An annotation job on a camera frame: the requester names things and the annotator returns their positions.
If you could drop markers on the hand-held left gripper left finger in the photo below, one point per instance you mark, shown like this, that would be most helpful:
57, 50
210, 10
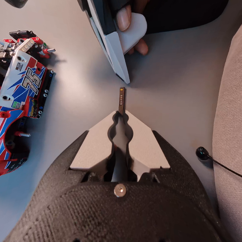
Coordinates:
92, 149

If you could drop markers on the red white blue lego car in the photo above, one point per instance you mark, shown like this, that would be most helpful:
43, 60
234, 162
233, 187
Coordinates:
22, 75

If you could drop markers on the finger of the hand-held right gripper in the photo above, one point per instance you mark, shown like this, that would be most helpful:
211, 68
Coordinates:
119, 56
106, 49

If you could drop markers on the black lego strip with stickers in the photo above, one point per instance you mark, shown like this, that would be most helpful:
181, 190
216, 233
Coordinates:
121, 98

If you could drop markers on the person's right hand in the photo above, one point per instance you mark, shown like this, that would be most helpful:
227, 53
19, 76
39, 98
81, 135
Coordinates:
123, 18

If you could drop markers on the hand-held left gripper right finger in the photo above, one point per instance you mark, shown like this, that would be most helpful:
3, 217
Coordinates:
147, 149

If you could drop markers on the beige sweatshirt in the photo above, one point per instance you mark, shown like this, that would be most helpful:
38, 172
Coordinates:
230, 113

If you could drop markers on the dark grey rounded object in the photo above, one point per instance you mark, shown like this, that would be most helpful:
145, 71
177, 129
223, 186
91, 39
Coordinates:
17, 3

